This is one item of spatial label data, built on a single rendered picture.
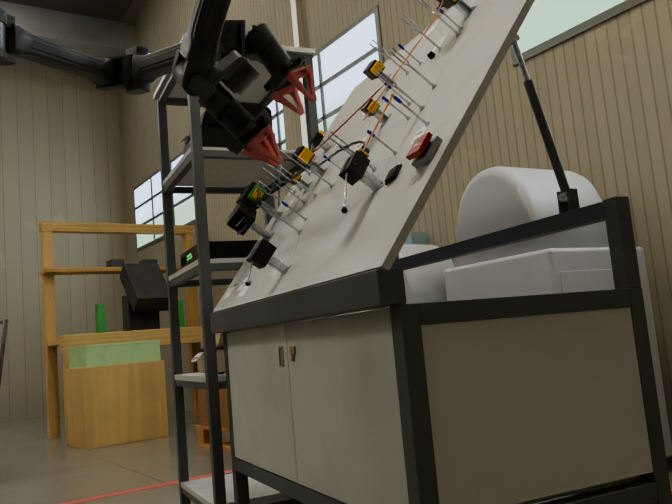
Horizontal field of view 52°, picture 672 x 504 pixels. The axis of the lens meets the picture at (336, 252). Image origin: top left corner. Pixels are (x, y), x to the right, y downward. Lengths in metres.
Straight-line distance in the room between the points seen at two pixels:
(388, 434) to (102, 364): 5.22
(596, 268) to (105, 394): 4.42
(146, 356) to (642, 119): 4.58
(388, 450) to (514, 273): 2.04
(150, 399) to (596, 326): 5.39
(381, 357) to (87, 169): 10.46
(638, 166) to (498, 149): 0.98
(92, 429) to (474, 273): 3.95
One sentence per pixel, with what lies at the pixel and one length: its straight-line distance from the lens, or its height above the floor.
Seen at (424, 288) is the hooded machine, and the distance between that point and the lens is 4.16.
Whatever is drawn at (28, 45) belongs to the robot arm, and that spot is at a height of 1.44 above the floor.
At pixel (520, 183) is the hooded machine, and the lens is 3.36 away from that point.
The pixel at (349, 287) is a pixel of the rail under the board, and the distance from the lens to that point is 1.32.
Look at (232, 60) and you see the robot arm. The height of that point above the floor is 1.30.
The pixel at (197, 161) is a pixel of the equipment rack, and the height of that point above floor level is 1.40.
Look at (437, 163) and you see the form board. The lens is 1.33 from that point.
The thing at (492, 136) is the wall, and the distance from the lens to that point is 4.56.
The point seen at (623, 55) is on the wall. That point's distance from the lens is 4.05.
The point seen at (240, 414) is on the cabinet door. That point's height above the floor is 0.54.
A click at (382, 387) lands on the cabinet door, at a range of 1.32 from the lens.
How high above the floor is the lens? 0.75
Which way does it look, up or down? 7 degrees up
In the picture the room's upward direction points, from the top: 5 degrees counter-clockwise
